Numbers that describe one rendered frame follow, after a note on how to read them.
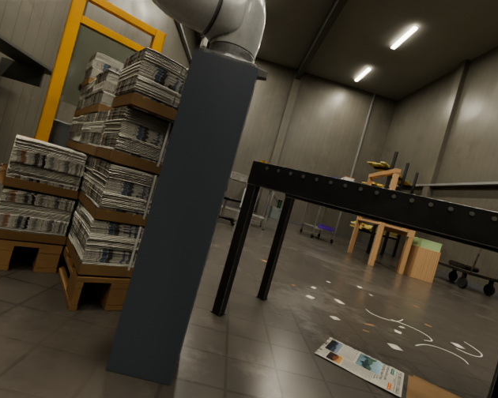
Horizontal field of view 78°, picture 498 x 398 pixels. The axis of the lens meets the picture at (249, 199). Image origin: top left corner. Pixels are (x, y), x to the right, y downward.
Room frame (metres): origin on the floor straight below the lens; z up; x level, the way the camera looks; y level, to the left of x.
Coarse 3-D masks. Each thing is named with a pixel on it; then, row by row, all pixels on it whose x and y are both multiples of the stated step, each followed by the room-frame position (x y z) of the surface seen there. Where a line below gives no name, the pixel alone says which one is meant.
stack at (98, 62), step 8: (96, 56) 2.13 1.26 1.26; (104, 56) 2.16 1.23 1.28; (88, 64) 2.30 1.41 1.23; (96, 64) 2.13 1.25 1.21; (104, 64) 2.16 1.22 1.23; (112, 64) 2.19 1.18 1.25; (120, 64) 2.22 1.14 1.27; (88, 72) 2.24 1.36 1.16; (96, 72) 2.14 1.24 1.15; (80, 96) 2.34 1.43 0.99; (80, 104) 2.19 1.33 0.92; (72, 128) 2.24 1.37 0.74; (72, 136) 2.22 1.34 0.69
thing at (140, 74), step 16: (144, 48) 1.20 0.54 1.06; (128, 64) 1.33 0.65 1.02; (144, 64) 1.18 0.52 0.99; (160, 64) 1.22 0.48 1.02; (176, 64) 1.26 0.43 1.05; (128, 80) 1.26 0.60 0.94; (144, 80) 1.19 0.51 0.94; (160, 80) 1.23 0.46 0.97; (176, 80) 1.27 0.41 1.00; (160, 96) 1.24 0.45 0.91; (144, 112) 1.25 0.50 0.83
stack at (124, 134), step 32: (96, 128) 1.53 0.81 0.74; (128, 128) 1.22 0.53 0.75; (160, 128) 1.29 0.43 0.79; (96, 160) 1.40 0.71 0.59; (160, 160) 1.32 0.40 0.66; (96, 192) 1.27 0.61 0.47; (128, 192) 1.26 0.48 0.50; (96, 224) 1.21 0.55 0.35; (128, 224) 1.29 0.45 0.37; (64, 256) 1.48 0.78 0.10; (96, 256) 1.23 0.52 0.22; (128, 256) 1.31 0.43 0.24; (64, 288) 1.33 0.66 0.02; (96, 288) 1.42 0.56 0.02
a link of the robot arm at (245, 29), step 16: (224, 0) 0.91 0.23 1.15; (240, 0) 0.94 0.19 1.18; (256, 0) 0.96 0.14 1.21; (224, 16) 0.93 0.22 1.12; (240, 16) 0.94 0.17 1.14; (256, 16) 0.97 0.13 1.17; (208, 32) 0.97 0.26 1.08; (224, 32) 0.95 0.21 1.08; (240, 32) 0.95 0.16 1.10; (256, 32) 0.98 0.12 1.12; (256, 48) 1.01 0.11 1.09
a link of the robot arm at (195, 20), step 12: (156, 0) 0.88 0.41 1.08; (168, 0) 0.87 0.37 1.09; (180, 0) 0.87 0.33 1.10; (192, 0) 0.88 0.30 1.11; (204, 0) 0.89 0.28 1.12; (216, 0) 0.90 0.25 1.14; (168, 12) 0.91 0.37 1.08; (180, 12) 0.90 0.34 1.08; (192, 12) 0.90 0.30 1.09; (204, 12) 0.91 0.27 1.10; (216, 12) 0.92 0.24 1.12; (192, 24) 0.94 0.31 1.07; (204, 24) 0.94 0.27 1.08
